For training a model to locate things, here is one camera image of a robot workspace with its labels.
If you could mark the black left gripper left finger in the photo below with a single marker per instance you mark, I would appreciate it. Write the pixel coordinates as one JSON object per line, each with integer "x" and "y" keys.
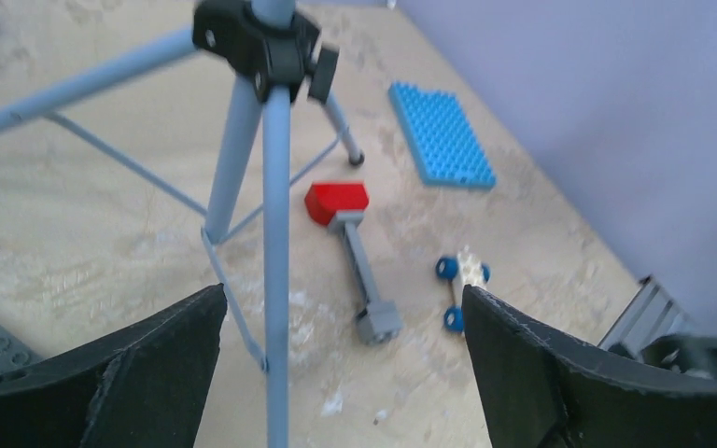
{"x": 141, "y": 386}

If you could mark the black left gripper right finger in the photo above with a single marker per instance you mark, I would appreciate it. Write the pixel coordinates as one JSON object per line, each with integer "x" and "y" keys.
{"x": 540, "y": 387}

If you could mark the light blue music stand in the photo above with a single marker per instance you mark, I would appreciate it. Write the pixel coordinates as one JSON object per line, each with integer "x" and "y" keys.
{"x": 273, "y": 49}

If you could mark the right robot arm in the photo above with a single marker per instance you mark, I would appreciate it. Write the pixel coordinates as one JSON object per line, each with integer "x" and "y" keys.
{"x": 683, "y": 353}

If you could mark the white blue toy car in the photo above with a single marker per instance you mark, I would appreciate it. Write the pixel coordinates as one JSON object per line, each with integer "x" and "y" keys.
{"x": 464, "y": 268}

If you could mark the light blue building baseplate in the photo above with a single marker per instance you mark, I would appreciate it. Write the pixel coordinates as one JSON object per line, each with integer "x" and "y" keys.
{"x": 442, "y": 142}

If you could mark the red grey toy hammer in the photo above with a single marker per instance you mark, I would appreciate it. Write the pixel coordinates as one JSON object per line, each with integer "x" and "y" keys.
{"x": 339, "y": 207}

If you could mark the aluminium side rail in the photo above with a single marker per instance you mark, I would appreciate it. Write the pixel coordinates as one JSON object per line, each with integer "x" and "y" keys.
{"x": 652, "y": 313}

